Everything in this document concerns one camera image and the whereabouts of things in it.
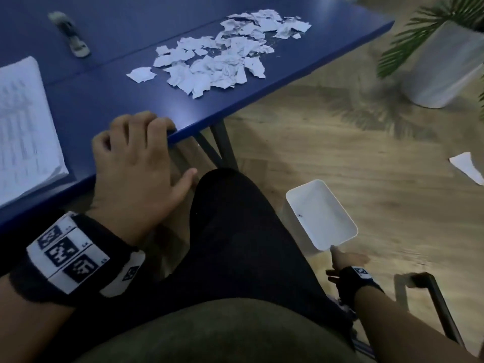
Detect stack of printed paper sheets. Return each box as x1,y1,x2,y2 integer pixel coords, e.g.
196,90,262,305
0,56,69,207

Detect person's right hand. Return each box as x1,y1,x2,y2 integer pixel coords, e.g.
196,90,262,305
326,246,370,286

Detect black marker-tagged wristband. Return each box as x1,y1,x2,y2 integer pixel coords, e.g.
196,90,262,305
9,211,146,309
336,265,383,312

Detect large torn paper scrap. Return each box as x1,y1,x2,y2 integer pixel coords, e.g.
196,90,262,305
449,152,484,186

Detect white plastic waste bin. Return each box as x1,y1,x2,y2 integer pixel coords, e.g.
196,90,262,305
282,179,358,257

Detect black chair armrest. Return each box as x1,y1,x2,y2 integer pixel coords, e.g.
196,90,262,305
405,272,466,348

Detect striped fabric strap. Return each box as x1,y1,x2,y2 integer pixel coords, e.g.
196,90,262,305
328,295,376,357

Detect person's olive green shirt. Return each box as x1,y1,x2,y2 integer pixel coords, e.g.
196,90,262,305
74,298,361,363

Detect pile of torn paper pieces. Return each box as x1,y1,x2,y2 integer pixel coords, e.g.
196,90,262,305
152,9,312,100

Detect white plant pot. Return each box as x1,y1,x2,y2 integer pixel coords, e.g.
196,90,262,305
401,20,484,109

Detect person's black trousers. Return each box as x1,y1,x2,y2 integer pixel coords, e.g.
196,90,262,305
57,168,356,354

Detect dark metal table leg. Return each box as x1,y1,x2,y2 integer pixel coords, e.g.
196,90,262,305
193,131,224,168
210,120,239,171

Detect black marker-tagged left wristband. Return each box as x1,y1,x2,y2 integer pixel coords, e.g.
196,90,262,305
9,211,146,309

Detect black marker-tagged right wristband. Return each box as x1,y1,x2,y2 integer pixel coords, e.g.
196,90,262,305
336,265,383,312

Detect torn white paper scrap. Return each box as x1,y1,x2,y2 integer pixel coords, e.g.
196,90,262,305
126,66,157,84

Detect person's right forearm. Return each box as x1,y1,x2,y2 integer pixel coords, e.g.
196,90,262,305
353,285,482,363

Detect grey stapler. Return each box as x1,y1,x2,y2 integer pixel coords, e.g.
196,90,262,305
48,11,91,58

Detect person's left hand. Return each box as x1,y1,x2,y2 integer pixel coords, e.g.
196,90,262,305
91,111,198,246

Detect person's left forearm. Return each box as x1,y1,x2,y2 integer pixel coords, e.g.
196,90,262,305
0,274,93,363

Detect green palm plant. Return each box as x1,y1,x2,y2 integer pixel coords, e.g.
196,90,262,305
377,0,484,121

